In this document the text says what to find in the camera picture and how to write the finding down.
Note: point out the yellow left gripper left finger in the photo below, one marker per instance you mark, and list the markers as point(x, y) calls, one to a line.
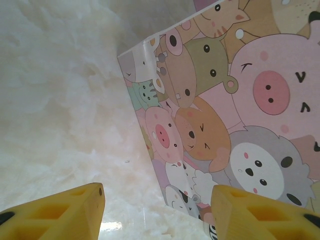
point(50, 220)

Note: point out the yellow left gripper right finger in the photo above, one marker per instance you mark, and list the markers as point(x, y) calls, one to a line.
point(262, 220)

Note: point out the cartoon animal paper bag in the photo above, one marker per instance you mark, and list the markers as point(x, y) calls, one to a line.
point(225, 100)

